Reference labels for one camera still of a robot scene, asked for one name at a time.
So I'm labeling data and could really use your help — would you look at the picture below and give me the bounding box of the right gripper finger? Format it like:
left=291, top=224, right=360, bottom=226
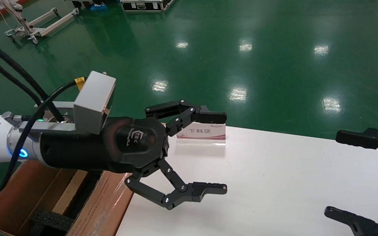
left=336, top=128, right=378, bottom=164
left=324, top=206, right=378, bottom=236

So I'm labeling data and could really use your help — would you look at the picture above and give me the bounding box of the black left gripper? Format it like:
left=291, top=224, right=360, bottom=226
left=40, top=99, right=228, bottom=210

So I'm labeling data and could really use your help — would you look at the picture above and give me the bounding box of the small cardboard box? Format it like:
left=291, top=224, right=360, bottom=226
left=52, top=170, right=90, bottom=215

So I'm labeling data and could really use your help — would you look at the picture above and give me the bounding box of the large cardboard box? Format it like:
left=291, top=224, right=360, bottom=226
left=0, top=160, right=136, bottom=236

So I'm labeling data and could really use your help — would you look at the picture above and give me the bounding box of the acrylic table sign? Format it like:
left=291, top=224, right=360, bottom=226
left=176, top=122, right=226, bottom=146

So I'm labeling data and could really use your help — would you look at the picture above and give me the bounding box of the black foam insert block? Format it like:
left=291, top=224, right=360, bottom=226
left=29, top=209, right=75, bottom=236

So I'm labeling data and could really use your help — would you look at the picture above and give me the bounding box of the aluminium flight case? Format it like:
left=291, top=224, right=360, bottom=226
left=120, top=0, right=176, bottom=12

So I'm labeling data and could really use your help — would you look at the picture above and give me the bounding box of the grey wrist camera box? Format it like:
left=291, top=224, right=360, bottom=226
left=73, top=70, right=116, bottom=135

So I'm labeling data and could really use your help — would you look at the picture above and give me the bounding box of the yellow cable label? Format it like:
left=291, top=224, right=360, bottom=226
left=74, top=77, right=87, bottom=91

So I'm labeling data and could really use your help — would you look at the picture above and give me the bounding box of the thin black cable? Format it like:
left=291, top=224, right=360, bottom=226
left=0, top=80, right=79, bottom=196

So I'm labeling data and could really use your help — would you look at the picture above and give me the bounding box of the thick black corrugated cable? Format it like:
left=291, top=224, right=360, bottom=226
left=0, top=41, right=66, bottom=122

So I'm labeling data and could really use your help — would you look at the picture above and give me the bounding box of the white wheeled stand frame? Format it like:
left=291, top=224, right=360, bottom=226
left=0, top=0, right=79, bottom=45

